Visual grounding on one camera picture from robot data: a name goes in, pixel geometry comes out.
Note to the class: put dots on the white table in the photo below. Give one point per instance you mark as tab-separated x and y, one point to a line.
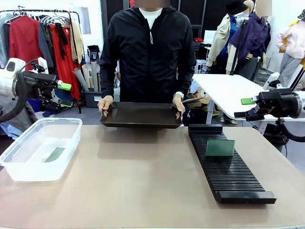
233	90

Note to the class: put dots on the red hanging dress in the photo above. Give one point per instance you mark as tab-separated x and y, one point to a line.
66	66

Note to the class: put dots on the clear plastic storage box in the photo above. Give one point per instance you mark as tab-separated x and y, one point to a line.
62	148

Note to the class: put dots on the tall grey paper roll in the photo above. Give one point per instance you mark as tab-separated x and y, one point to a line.
94	76

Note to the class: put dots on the white wristwatch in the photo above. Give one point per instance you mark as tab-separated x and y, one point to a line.
178	94

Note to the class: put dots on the beige hanging garment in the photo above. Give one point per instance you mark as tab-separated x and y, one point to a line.
77	43

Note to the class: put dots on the person's left hand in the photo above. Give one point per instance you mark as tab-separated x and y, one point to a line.
179	103

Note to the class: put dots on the person's right hand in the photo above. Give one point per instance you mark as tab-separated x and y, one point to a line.
105	103

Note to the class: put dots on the green PCB board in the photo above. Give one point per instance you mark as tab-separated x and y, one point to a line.
55	155
220	148

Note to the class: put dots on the person's left forearm black sleeve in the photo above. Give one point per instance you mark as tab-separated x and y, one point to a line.
186	78

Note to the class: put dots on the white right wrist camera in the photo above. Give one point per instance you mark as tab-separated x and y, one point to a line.
271	80

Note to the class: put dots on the black rectangular tray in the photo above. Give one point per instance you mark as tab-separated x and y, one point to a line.
143	117

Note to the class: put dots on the slanted grey paper roll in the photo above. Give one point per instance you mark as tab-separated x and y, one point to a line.
80	80

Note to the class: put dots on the red hanging jacket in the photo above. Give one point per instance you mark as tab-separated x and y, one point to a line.
23	40

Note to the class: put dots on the grey fabric bundle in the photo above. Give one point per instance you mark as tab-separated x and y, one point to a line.
21	117

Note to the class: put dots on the mannequin in pink hoodie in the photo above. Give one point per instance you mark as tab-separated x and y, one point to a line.
291	45

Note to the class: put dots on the mannequin in purple jacket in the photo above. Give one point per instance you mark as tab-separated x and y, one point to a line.
250	40

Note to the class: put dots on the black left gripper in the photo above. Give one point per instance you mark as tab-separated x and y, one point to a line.
39	84

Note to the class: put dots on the beige paper roll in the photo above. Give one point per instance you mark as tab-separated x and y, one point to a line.
86	76

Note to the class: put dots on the mannequin in beige coat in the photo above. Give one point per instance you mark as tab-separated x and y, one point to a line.
221	35

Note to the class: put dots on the person's right forearm black sleeve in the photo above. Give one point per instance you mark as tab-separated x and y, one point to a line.
107	81

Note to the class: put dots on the grey hanging garment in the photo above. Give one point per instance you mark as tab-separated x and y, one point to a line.
46	45

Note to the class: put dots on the grey storage bin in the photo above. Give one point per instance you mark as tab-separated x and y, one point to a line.
93	99

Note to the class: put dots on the black hanging scarf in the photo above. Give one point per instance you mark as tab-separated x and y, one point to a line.
62	40

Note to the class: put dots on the black metal clothes rack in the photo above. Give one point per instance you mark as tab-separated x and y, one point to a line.
71	28

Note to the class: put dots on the person torso black jacket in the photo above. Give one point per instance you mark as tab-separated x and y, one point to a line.
147	55

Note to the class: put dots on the black slotted PCB rack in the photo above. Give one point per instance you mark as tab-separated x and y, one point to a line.
228	176

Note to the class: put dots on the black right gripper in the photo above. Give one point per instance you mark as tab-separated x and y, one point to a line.
278	103

